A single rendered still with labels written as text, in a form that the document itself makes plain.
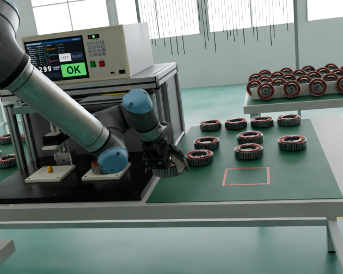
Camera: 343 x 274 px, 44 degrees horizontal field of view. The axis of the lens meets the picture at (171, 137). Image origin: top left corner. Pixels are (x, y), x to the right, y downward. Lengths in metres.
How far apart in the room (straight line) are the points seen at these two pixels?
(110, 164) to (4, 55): 0.36
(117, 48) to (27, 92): 0.78
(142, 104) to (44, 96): 0.29
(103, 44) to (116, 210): 0.66
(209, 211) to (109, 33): 0.79
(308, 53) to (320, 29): 0.45
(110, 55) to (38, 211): 0.65
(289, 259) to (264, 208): 1.14
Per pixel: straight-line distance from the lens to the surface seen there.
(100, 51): 1.70
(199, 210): 1.34
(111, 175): 1.59
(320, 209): 1.33
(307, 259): 2.44
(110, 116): 1.16
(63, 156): 1.86
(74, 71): 1.75
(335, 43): 7.97
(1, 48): 0.92
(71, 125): 0.99
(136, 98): 1.14
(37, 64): 1.82
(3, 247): 1.34
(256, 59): 7.90
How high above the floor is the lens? 1.32
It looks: 16 degrees down
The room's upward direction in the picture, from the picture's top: 7 degrees counter-clockwise
